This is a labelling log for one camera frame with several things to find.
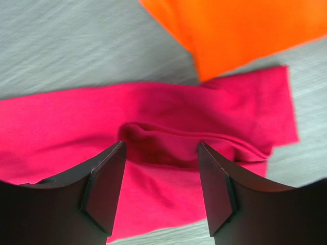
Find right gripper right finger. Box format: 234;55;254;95
198;143;326;244

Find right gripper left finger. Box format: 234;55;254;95
1;141;127;244

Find crimson red t shirt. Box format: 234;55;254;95
1;66;299;242

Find folded orange t shirt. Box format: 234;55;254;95
141;1;326;81

